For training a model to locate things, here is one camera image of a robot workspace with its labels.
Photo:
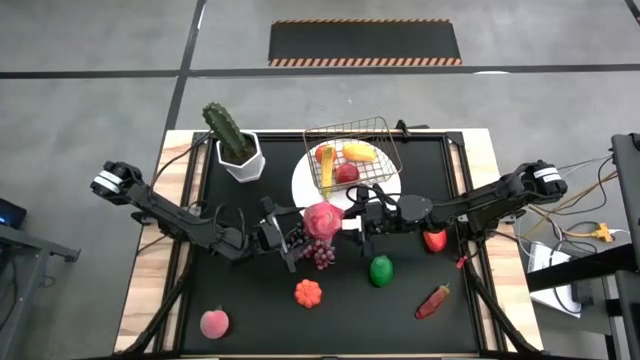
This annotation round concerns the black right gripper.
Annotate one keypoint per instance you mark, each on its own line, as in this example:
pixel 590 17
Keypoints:
pixel 380 215

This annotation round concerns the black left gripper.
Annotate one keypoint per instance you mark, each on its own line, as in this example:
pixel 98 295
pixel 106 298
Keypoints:
pixel 272 230

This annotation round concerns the purple red grape bunch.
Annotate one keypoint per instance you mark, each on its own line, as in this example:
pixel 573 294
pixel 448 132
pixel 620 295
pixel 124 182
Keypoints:
pixel 322 254

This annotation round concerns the pink dragon fruit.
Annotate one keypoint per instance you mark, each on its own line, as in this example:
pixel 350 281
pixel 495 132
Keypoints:
pixel 323 221

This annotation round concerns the red apple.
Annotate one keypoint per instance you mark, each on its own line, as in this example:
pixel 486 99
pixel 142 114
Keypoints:
pixel 347 173

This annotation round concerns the green lime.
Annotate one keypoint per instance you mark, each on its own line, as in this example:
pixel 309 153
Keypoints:
pixel 381 270

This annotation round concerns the orange toy pumpkin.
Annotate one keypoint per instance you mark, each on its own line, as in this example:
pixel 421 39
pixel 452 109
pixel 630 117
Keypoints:
pixel 308 293

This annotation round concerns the red chili pepper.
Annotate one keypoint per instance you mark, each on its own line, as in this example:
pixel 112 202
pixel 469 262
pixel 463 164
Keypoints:
pixel 432 301

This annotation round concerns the pink peach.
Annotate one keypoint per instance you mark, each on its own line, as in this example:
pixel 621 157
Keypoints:
pixel 215 324

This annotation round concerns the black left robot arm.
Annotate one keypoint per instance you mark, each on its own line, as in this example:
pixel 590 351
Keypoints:
pixel 175 220

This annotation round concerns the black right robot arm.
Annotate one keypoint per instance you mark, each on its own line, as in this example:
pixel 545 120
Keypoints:
pixel 475 200

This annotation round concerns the white round plate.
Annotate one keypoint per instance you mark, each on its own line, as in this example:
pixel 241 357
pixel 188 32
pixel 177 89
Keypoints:
pixel 305 185

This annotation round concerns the black table mat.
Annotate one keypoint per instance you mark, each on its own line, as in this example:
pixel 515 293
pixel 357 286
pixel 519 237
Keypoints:
pixel 250 310

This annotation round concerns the white plant pot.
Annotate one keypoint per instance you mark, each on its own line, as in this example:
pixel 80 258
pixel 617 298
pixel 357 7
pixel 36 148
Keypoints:
pixel 247 167

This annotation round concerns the red tag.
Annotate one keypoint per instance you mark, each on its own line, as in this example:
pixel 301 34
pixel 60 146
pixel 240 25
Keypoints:
pixel 461 261

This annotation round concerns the green cactus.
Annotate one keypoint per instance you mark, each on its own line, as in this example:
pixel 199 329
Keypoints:
pixel 225 130

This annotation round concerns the black floor mat striped edges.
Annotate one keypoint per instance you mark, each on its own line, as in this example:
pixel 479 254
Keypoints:
pixel 365 42

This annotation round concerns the white paper sheet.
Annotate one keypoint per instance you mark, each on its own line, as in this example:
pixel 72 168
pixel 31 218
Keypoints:
pixel 542 260

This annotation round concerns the black side desk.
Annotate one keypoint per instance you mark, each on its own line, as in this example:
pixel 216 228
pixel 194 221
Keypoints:
pixel 580 267

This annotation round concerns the yellow power plug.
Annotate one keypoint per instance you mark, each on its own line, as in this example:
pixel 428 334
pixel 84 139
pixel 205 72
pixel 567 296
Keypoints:
pixel 601 231

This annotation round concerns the grey metal stand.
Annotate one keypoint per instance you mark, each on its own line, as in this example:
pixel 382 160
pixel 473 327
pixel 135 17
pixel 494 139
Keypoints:
pixel 30 242

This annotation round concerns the blue lit device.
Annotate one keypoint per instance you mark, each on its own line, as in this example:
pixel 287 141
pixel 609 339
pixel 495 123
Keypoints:
pixel 10 215

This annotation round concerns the black aluminium table frame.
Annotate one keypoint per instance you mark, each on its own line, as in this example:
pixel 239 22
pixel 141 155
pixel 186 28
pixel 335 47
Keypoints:
pixel 280 134

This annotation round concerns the black clamp mount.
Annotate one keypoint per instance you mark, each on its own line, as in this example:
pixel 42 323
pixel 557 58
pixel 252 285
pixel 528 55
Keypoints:
pixel 402 127

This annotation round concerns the black frame strut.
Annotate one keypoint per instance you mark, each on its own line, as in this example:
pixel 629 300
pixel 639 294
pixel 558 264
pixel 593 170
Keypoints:
pixel 165 310
pixel 500 315

